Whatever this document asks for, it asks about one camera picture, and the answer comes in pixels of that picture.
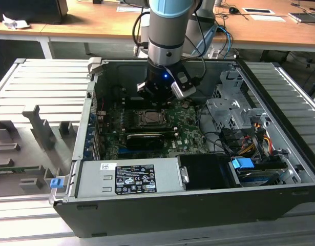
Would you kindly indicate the silver power supply unit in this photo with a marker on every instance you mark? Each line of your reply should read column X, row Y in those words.
column 95, row 179

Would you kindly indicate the small blue plastic clip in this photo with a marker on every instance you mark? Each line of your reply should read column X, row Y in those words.
column 56, row 183

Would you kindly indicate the black graphics card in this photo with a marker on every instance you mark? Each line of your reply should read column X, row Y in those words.
column 144, row 141

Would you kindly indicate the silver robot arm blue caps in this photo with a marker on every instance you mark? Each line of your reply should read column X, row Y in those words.
column 167, row 30

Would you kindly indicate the black box on desk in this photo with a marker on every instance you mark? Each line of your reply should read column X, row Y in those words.
column 31, row 10

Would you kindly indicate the wooden office desk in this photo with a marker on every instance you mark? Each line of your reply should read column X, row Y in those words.
column 83, row 23

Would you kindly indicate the crumpled white paper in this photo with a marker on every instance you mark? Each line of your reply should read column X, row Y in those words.
column 15, row 22

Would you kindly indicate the black open PC case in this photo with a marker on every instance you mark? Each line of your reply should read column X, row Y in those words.
column 172, row 217

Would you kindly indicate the black CPU socket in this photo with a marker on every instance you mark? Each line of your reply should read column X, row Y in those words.
column 139, row 123

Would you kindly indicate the grey parts rack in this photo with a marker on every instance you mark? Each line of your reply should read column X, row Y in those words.
column 31, row 143

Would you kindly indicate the silver metal drive cage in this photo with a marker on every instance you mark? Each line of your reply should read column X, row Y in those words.
column 223, row 107

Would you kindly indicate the grey case latch bracket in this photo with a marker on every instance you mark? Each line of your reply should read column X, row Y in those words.
column 94, row 65

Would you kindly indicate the hard disk in blue carrier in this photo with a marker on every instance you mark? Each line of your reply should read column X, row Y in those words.
column 243, row 164

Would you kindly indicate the green motherboard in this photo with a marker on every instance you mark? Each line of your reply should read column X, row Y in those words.
column 188, row 138

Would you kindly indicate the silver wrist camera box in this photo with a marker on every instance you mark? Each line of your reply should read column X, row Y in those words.
column 184, row 88

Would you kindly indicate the black installed RAM module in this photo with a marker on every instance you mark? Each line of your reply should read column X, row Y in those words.
column 149, row 129

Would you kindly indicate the white paper sheet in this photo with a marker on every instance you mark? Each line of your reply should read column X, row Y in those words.
column 267, row 18

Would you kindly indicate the grey flat desk device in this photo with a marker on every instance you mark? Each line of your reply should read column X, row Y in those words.
column 304, row 17

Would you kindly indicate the black computer mouse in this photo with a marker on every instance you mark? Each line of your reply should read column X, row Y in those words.
column 233, row 10

